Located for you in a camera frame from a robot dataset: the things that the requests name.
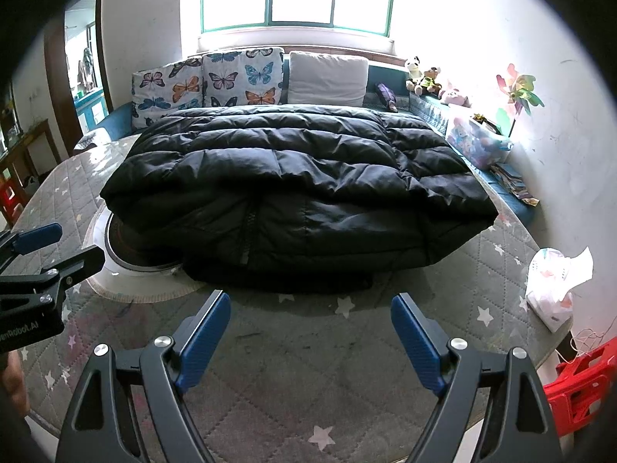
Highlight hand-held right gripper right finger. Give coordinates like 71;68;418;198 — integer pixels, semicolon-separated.
391;293;565;463

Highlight wooden display cabinet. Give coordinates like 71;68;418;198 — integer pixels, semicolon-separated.
0;84;22;152

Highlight blue sofa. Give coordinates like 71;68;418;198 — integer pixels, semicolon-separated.
72;55;538;223

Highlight person's left hand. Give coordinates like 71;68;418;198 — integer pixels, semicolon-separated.
0;351;26;418

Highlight red plastic stool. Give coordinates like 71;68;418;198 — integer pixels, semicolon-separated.
544;338;617;428
0;184;25;225

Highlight black puffer jacket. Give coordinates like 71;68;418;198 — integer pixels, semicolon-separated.
99;105;499;295

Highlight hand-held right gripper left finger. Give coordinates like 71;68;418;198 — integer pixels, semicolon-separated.
55;291;231;463

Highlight butterfly print cushion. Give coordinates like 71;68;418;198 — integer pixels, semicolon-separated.
131;57;206;131
201;47;285;109

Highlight white plastic bag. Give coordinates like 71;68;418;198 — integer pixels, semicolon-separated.
525;246;593;333

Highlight purple folded umbrella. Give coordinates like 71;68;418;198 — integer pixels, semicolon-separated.
375;82;400;115

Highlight hanging clothes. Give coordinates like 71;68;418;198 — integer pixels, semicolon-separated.
79;48;97;93

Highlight wooden desk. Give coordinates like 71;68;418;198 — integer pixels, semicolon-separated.
0;120;61;189

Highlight pink plush toy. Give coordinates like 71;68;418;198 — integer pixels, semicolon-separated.
440;83;473;108

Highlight colourful pinwheel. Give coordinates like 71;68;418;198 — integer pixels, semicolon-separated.
496;63;545;138

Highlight patterned cloth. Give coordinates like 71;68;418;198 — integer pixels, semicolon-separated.
73;132;111;151

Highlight brown bear plush toy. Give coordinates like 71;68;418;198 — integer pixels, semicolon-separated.
417;66;444;98

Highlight clear printed storage bag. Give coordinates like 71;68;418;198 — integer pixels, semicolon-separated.
446;116;514;171

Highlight blue cabinet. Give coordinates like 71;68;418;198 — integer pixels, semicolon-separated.
72;88;107;128

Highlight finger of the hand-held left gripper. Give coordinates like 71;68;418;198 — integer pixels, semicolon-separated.
0;223;63;271
0;246;106;316

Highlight grey star quilted mat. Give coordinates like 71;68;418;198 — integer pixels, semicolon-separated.
10;135;574;463

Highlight white cushion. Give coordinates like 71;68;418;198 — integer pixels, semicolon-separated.
288;51;369;108

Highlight white cable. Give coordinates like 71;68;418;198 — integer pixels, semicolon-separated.
566;328;603;362

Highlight brown door frame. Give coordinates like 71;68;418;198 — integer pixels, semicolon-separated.
44;0;114;140

